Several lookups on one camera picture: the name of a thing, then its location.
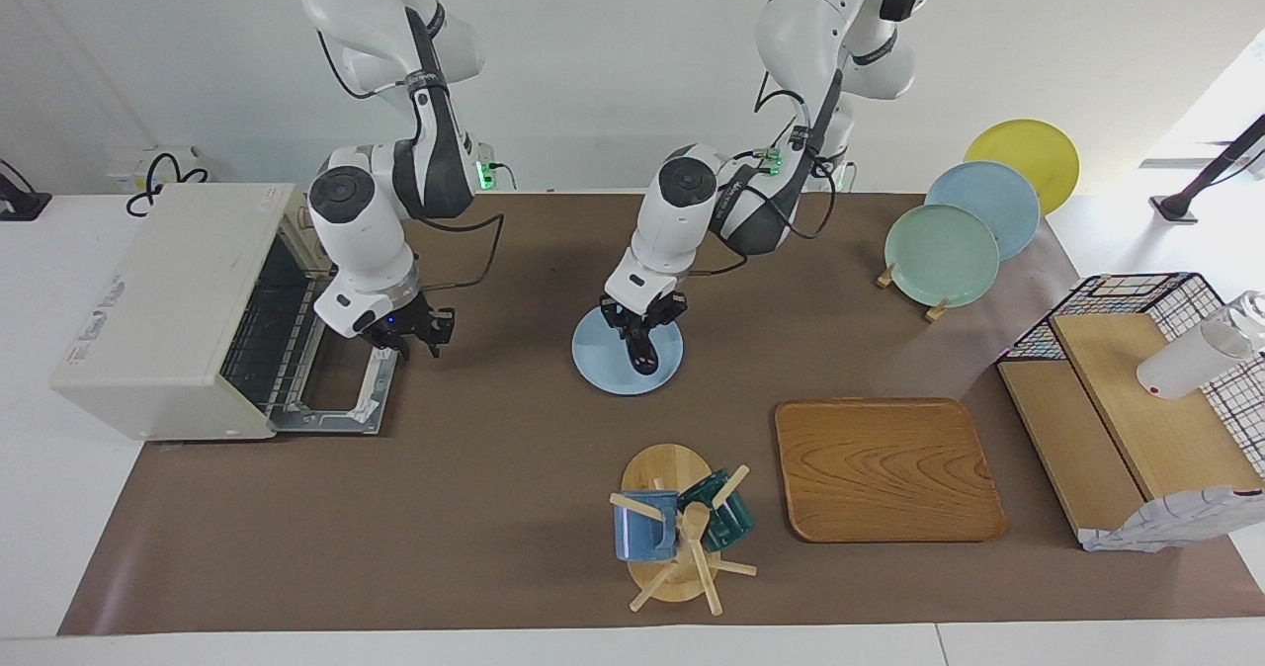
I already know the wooden plate rack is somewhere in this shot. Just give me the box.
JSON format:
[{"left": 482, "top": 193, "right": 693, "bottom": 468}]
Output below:
[{"left": 876, "top": 263, "right": 950, "bottom": 323}]

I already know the cream toaster oven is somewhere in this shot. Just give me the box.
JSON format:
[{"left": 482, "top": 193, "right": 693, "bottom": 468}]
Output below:
[{"left": 49, "top": 184, "right": 332, "bottom": 442}]

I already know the pale blue racked plate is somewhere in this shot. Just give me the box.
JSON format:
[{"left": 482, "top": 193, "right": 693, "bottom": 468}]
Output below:
[{"left": 925, "top": 160, "right": 1042, "bottom": 262}]

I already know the wooden serving tray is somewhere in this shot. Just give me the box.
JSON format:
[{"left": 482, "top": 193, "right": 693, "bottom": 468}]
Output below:
[{"left": 774, "top": 397, "right": 1008, "bottom": 544}]

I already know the wooden shelf box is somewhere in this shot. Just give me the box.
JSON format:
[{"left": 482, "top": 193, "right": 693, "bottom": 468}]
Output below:
[{"left": 998, "top": 312, "right": 1265, "bottom": 548}]

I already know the pale green plate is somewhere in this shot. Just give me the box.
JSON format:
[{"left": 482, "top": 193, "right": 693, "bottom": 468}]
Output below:
[{"left": 884, "top": 204, "right": 1001, "bottom": 309}]

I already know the wooden mug tree stand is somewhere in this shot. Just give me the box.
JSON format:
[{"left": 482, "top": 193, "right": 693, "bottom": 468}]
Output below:
[{"left": 608, "top": 444, "right": 759, "bottom": 616}]

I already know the white power socket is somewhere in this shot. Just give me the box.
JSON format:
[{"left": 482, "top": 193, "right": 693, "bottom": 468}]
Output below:
[{"left": 107, "top": 145, "right": 204, "bottom": 193}]

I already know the white cup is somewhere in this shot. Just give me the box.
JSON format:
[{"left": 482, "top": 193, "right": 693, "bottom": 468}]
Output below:
[{"left": 1137, "top": 291, "right": 1265, "bottom": 400}]

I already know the brown table mat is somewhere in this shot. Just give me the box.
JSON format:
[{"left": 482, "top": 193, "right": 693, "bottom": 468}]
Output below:
[{"left": 57, "top": 192, "right": 1265, "bottom": 637}]

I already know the dark green mug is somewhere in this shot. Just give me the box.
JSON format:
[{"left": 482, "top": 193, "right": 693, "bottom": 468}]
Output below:
[{"left": 678, "top": 468, "right": 757, "bottom": 552}]

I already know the light blue plate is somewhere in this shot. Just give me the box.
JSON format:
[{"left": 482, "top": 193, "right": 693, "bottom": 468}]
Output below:
[{"left": 571, "top": 305, "right": 685, "bottom": 396}]

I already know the blue mug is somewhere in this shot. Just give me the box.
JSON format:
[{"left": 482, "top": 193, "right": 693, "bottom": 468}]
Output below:
[{"left": 613, "top": 489, "right": 681, "bottom": 562}]

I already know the glass oven door with handle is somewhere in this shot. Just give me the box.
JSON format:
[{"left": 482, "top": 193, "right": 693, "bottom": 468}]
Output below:
[{"left": 269, "top": 345, "right": 399, "bottom": 437}]

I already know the yellow plate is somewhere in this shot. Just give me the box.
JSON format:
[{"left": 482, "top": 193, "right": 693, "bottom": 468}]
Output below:
[{"left": 964, "top": 119, "right": 1080, "bottom": 217}]

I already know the black clamp mount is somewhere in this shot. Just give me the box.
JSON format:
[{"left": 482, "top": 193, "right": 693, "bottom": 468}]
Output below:
[{"left": 0, "top": 157, "right": 52, "bottom": 222}]

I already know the black wire basket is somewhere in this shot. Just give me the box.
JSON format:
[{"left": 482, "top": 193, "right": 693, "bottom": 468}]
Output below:
[{"left": 996, "top": 272, "right": 1265, "bottom": 479}]

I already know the black coiled oven cord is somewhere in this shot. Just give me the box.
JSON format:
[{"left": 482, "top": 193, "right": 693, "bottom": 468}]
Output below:
[{"left": 126, "top": 152, "right": 211, "bottom": 218}]

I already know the white patterned cloth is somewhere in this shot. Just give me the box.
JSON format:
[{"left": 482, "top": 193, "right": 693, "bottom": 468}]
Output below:
[{"left": 1079, "top": 485, "right": 1265, "bottom": 553}]

